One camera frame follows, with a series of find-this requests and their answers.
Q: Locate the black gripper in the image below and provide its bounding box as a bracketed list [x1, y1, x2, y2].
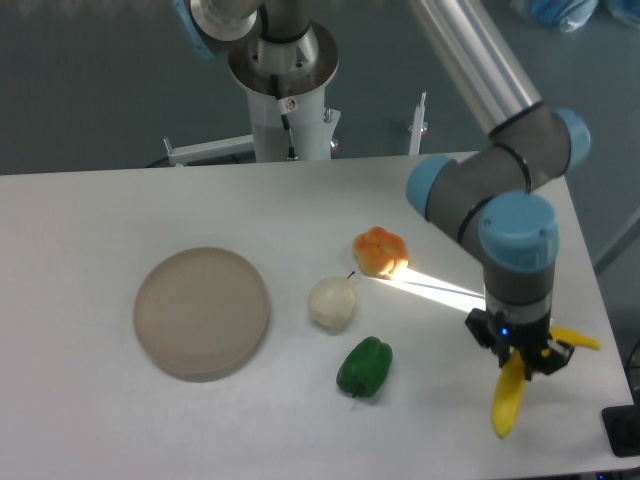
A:
[465, 308, 574, 381]

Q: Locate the yellow banana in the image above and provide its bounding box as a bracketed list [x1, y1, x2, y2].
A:
[491, 326, 601, 439]

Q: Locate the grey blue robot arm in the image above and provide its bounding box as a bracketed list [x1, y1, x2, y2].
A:
[174, 1, 590, 376]

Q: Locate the black device at edge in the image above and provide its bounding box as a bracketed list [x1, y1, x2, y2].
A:
[601, 405, 639, 458]

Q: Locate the green bell pepper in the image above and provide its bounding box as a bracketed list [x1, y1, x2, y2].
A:
[336, 336, 393, 399]

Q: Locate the orange bell pepper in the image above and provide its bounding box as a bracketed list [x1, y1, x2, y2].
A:
[352, 226, 409, 279]

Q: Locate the white pear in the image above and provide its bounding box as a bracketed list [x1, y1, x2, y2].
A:
[307, 271, 356, 333]

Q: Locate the beige round plate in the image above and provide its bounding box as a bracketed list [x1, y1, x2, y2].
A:
[133, 247, 270, 382]

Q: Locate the blue plastic bag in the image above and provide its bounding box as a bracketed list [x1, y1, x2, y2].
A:
[509, 0, 598, 33]
[604, 0, 640, 29]

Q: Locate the white frame post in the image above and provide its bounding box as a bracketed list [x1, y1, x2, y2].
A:
[408, 91, 428, 155]

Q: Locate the black cable on pedestal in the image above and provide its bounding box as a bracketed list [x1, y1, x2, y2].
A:
[269, 73, 300, 161]

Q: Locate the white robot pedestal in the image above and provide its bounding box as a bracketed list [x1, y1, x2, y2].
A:
[164, 21, 341, 166]

